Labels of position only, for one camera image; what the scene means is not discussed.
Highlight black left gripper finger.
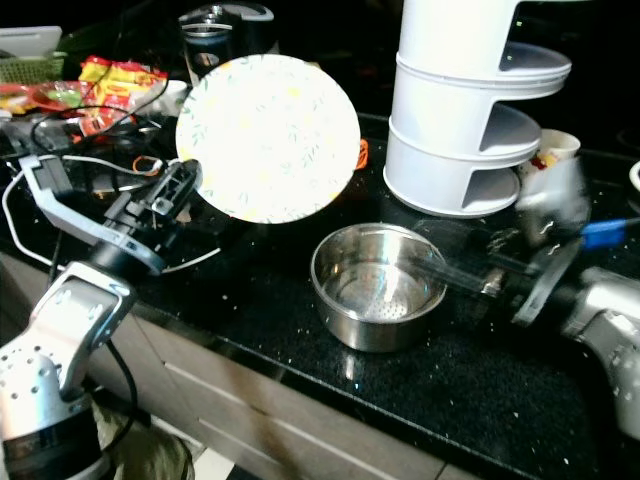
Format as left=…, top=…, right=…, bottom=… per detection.
left=175, top=157, right=207, bottom=209
left=145, top=162, right=187, bottom=204

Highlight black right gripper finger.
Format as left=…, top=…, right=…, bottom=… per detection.
left=428, top=264, right=491, bottom=299
left=423, top=243, right=493, bottom=279

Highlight stainless steel steamer pot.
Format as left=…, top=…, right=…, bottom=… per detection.
left=310, top=223, right=449, bottom=353

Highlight white floral round plate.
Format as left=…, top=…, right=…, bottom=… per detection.
left=175, top=54, right=363, bottom=225

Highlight glass pan lid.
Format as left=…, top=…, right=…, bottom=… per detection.
left=30, top=118, right=191, bottom=191

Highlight red yellow snack packet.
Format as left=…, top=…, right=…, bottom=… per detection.
left=78, top=56, right=169, bottom=116

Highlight red plate with greens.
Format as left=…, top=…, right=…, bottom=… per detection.
left=20, top=82, right=96, bottom=113

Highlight white tiered plastic rack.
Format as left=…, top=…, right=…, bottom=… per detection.
left=383, top=0, right=591, bottom=218

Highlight white cartoon print cup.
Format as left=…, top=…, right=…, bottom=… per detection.
left=520, top=128, right=586, bottom=186

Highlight green plastic basket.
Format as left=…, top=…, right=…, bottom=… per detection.
left=0, top=55, right=64, bottom=86

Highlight olive green sack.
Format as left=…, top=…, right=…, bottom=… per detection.
left=95, top=395, right=197, bottom=480

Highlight beige cabinet drawers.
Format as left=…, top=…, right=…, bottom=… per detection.
left=0, top=250, right=481, bottom=480

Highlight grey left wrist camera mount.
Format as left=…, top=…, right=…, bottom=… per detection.
left=18, top=153, right=167, bottom=276

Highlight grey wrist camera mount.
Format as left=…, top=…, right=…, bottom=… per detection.
left=18, top=153, right=167, bottom=276
left=510, top=158, right=597, bottom=327

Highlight white cable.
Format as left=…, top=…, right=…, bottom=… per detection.
left=3, top=155, right=221, bottom=276

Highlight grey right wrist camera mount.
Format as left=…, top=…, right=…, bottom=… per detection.
left=510, top=158, right=597, bottom=327

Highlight black cable with blue tape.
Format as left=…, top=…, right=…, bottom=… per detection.
left=580, top=217, right=640, bottom=251

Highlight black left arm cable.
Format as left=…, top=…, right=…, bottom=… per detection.
left=105, top=340, right=143, bottom=423

